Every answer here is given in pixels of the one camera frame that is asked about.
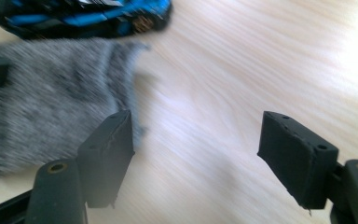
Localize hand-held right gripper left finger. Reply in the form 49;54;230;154
76;109;136;209

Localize grey fluffy towel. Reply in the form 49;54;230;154
0;40;152;183

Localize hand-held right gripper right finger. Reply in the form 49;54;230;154
256;110;340;217

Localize blue toy car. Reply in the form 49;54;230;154
0;0;173;41

